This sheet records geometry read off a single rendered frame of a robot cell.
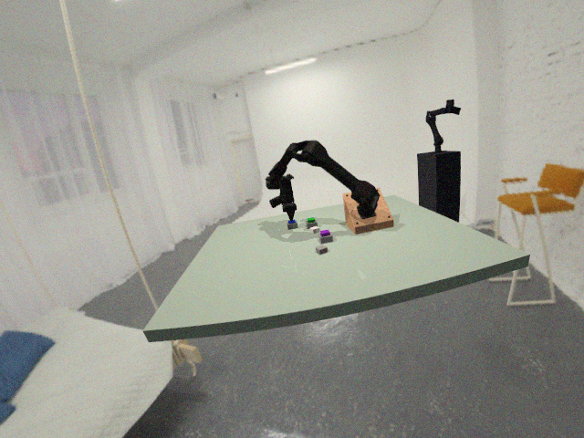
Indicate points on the purple button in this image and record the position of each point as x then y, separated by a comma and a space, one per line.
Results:
325, 237

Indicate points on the green button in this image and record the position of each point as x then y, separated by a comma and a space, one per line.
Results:
311, 222

